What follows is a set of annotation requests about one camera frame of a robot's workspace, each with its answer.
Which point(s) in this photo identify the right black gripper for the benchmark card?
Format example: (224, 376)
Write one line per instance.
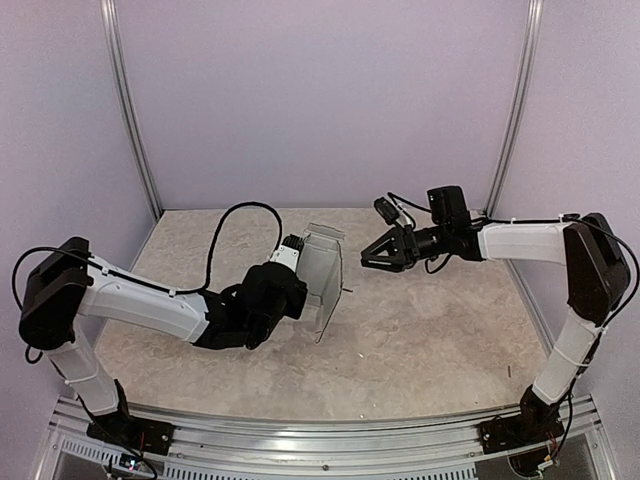
(402, 241)

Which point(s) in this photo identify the left aluminium frame post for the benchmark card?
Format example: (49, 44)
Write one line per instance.
(115, 49)

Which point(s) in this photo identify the white paper box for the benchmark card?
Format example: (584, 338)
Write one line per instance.
(321, 267)

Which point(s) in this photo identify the aluminium frame post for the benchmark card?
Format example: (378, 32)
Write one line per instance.
(115, 49)
(518, 104)

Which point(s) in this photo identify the right aluminium frame post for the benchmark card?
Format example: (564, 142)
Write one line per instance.
(518, 104)

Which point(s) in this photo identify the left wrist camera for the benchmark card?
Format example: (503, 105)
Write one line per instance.
(288, 252)

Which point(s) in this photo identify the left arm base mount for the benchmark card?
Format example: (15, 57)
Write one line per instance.
(140, 434)

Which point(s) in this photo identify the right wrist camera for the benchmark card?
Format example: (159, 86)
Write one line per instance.
(391, 213)

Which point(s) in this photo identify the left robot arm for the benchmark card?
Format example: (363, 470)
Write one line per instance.
(71, 282)

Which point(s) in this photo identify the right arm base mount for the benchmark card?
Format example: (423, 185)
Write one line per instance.
(506, 433)

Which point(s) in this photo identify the front aluminium rail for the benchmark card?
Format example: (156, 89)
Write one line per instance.
(222, 447)

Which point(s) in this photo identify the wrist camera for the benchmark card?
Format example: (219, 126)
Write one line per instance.
(391, 213)
(288, 252)

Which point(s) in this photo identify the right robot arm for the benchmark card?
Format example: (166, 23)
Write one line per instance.
(598, 274)

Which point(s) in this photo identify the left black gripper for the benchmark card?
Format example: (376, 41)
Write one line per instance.
(296, 310)

